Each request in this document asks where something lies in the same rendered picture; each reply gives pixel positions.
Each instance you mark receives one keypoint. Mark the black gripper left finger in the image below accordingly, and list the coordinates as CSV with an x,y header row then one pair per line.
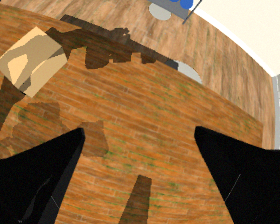
x,y
33,183

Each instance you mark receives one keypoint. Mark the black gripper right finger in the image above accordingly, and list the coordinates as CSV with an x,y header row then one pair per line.
x,y
247,176

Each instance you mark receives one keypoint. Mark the tan cardboard box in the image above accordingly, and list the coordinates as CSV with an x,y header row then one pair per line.
x,y
32,61

